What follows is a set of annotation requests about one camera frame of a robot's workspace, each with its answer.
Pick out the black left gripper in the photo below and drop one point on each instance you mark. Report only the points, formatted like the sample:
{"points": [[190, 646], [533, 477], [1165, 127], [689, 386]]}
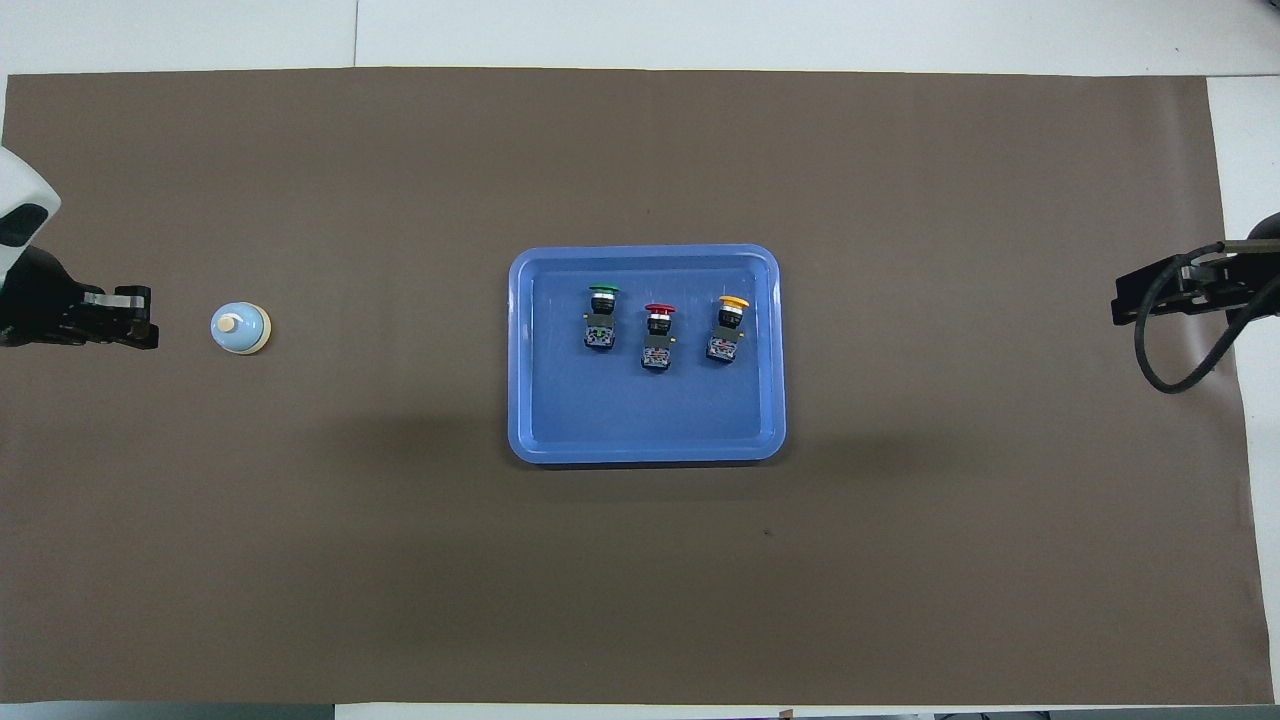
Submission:
{"points": [[40, 305]]}

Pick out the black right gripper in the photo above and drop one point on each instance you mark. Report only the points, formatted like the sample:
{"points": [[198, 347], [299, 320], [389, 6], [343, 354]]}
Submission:
{"points": [[1268, 280]]}

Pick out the light blue call bell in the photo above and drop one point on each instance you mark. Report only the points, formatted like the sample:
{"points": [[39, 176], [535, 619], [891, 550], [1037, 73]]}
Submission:
{"points": [[240, 328]]}

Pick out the yellow push button switch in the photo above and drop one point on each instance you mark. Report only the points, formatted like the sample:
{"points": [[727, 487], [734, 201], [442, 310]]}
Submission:
{"points": [[725, 340]]}

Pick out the green push button switch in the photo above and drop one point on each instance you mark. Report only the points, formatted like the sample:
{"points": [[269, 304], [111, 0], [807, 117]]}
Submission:
{"points": [[600, 330]]}

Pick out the red push button switch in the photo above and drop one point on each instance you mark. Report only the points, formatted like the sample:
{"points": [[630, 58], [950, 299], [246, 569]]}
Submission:
{"points": [[657, 350]]}

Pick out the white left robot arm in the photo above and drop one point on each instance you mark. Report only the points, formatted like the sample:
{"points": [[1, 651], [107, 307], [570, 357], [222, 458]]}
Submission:
{"points": [[20, 200]]}

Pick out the blue plastic tray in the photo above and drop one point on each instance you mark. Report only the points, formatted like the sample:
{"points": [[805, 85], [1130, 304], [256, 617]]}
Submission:
{"points": [[650, 420]]}

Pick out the brown table mat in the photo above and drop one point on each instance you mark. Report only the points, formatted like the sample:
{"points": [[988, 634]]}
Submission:
{"points": [[400, 560]]}

